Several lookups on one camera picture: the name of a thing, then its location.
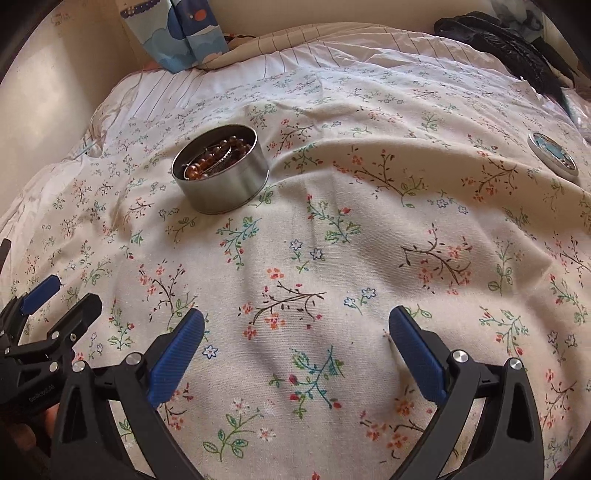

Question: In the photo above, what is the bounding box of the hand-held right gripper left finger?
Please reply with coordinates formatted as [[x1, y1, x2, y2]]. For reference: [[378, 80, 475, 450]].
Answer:
[[50, 308, 206, 480]]

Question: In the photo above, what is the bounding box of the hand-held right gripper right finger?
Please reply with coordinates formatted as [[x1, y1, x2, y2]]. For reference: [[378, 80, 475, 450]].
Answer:
[[389, 305, 546, 480]]

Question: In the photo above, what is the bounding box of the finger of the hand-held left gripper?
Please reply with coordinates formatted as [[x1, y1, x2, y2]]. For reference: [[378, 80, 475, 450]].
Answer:
[[0, 274, 63, 344], [7, 293, 103, 367]]

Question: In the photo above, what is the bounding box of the round metal tin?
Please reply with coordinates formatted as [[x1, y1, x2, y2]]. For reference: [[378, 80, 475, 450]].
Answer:
[[172, 124, 271, 215]]

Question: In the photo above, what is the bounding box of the brown bead bracelet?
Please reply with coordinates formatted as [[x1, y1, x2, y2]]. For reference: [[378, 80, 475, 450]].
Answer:
[[182, 135, 254, 180]]

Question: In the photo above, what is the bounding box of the person's left hand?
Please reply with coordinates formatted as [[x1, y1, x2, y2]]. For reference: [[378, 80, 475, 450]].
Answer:
[[7, 406, 61, 467]]

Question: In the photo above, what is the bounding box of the floral bed sheet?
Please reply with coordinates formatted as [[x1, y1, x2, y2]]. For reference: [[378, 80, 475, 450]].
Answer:
[[0, 58, 591, 480]]

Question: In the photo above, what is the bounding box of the round tin lid blue print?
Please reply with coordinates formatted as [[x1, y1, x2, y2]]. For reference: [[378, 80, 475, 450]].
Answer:
[[527, 132, 580, 177]]

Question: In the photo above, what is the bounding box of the clear plastic bag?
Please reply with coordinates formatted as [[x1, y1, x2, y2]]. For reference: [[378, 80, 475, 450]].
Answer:
[[561, 88, 591, 144]]

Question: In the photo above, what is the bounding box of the blue patterned pillow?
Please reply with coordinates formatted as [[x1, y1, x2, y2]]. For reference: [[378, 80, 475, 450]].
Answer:
[[119, 0, 230, 73]]

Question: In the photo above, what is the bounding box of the white striped duvet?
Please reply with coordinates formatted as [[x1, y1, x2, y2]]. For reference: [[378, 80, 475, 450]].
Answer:
[[88, 37, 525, 139]]

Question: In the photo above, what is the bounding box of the black jacket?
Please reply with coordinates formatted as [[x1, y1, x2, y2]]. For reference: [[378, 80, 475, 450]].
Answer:
[[434, 13, 578, 100]]

